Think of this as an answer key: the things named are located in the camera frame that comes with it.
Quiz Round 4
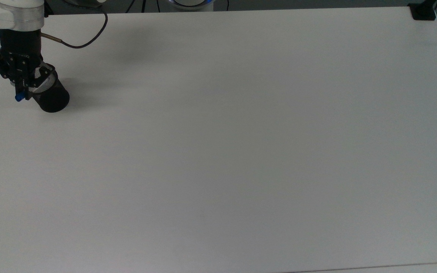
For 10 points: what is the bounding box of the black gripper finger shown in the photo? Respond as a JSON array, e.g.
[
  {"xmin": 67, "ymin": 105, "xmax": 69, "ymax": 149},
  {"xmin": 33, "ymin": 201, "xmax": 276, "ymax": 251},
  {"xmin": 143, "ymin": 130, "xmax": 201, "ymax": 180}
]
[
  {"xmin": 24, "ymin": 64, "xmax": 57, "ymax": 100},
  {"xmin": 0, "ymin": 49, "xmax": 25, "ymax": 101}
]

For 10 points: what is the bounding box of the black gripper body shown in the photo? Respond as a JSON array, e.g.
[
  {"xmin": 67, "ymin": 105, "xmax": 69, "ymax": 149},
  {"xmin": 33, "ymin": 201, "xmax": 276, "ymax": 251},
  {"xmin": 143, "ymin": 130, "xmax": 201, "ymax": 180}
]
[{"xmin": 0, "ymin": 28, "xmax": 44, "ymax": 82}]

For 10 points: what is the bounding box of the black mesh pen cup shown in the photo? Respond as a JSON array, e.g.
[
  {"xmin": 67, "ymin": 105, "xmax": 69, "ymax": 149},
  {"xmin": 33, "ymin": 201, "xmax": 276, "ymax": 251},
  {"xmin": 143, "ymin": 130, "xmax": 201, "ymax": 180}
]
[{"xmin": 28, "ymin": 70, "xmax": 71, "ymax": 113}]

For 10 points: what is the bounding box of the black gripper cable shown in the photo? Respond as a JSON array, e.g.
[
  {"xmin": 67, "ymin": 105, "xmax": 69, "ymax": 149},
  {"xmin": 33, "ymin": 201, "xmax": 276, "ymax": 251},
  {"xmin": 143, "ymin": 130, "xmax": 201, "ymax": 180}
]
[{"xmin": 40, "ymin": 11, "xmax": 108, "ymax": 49}]

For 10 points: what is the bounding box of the black floor cable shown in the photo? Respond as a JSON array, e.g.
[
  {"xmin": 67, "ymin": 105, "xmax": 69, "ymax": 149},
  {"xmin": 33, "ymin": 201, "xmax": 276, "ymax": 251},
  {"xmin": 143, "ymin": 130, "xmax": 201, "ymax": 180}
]
[{"xmin": 126, "ymin": 0, "xmax": 148, "ymax": 13}]

